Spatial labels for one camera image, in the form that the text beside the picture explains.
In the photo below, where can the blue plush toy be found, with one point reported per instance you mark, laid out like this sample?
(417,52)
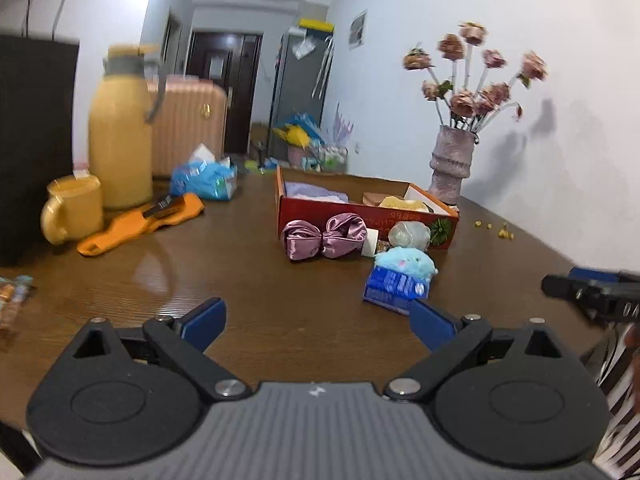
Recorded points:
(405,262)

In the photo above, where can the pale green soft toy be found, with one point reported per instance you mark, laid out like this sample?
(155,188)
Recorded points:
(410,235)

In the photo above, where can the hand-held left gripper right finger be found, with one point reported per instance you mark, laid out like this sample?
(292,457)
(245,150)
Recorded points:
(432,325)

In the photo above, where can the black paper bag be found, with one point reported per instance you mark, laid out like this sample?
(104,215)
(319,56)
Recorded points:
(35,160)

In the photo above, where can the blue tissue packet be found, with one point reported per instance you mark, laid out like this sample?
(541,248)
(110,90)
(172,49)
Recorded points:
(395,290)

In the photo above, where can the dried pink roses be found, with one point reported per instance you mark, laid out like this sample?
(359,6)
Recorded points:
(470,100)

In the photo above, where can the blue tissue pack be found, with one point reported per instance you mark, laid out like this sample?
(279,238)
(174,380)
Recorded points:
(205,177)

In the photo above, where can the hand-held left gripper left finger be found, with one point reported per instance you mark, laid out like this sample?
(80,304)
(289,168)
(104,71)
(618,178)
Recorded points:
(202,322)

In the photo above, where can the pink bucket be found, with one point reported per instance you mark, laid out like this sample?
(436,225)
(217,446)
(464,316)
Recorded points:
(296,157)

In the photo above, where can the dark brown door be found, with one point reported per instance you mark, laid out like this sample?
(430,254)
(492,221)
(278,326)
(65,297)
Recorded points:
(225,95)

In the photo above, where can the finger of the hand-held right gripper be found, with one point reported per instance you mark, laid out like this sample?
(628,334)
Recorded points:
(560,286)
(595,274)

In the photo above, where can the grey refrigerator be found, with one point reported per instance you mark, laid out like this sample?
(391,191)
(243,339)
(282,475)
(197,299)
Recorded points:
(295,90)

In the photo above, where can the scattered yellow petals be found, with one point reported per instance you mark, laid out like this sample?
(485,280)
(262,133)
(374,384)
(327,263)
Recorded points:
(505,232)

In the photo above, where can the blue and yellow bags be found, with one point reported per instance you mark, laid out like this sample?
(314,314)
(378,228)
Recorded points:
(297,132)

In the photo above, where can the small white roll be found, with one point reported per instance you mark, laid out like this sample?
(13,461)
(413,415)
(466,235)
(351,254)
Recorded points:
(371,244)

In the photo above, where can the trolley with bottles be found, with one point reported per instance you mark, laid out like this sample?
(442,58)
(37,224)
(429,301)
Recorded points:
(327,157)

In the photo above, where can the purple satin bow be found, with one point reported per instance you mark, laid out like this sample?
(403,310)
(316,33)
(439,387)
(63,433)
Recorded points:
(322,235)

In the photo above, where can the colourful snack packet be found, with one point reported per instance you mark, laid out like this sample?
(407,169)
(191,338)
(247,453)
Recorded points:
(12,305)

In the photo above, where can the red cardboard box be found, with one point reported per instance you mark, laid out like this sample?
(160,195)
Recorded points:
(360,222)

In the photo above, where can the white folded umbrella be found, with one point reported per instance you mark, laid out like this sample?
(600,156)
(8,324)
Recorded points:
(324,67)

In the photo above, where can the wall picture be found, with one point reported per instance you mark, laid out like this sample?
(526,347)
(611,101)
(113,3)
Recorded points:
(357,30)

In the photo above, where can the yellow thermos jug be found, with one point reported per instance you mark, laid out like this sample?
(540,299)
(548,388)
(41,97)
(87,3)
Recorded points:
(120,150)

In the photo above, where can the yellow mug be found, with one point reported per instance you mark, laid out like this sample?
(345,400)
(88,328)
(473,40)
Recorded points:
(75,207)

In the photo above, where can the pink ceramic vase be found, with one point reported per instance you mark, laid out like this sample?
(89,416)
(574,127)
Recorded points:
(452,165)

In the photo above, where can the pink suitcase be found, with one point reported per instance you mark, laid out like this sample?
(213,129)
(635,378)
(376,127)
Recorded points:
(190,130)

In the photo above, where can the small black pouch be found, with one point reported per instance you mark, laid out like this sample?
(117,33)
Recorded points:
(165,206)

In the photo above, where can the yellow plush toy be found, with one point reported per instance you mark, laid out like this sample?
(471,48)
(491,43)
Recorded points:
(405,204)

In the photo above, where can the person's striped garment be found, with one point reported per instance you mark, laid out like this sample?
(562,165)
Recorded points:
(620,410)

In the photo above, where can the yellow box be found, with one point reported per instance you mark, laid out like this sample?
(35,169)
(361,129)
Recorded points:
(316,25)

